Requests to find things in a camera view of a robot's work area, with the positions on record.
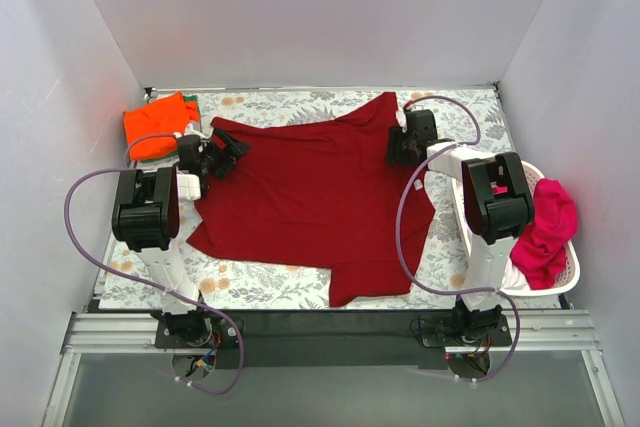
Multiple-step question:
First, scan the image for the dark red t shirt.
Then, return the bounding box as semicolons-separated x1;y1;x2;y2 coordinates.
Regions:
188;92;435;307

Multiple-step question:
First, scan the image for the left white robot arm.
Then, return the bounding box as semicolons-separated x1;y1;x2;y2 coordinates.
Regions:
111;125;251;347

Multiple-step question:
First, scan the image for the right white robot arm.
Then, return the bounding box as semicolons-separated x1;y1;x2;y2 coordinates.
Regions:
386;104;535;345

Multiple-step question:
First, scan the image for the folded green t shirt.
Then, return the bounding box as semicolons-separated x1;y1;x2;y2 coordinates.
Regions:
137;92;202;161

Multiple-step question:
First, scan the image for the folded orange t shirt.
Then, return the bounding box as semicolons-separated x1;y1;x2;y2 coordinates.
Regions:
123;92;201;161

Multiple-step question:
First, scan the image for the floral table cloth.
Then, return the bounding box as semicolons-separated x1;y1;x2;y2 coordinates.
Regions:
94;88;513;311

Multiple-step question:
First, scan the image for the white t shirt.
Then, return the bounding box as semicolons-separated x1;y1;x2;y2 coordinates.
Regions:
501;260;530;292

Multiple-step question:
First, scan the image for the pink t shirt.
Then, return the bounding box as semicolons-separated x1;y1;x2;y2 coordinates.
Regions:
510;178;578;290

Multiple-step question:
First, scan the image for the white plastic laundry basket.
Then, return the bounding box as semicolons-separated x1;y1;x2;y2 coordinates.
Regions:
452;158;582;298

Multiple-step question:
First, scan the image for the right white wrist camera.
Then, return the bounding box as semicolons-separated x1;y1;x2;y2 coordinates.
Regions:
395;107;414;129

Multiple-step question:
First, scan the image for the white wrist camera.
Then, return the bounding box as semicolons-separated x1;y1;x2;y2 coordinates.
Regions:
173;122;210;142
395;107;414;129

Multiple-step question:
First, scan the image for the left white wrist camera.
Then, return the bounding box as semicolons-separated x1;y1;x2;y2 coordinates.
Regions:
173;122;210;142

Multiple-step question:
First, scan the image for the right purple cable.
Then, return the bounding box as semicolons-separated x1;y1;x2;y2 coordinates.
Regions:
394;95;522;386

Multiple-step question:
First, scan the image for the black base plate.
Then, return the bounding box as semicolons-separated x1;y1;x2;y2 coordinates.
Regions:
152;308;515;370

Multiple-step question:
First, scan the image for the aluminium frame rail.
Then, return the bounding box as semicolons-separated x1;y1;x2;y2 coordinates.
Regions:
44;310;623;426

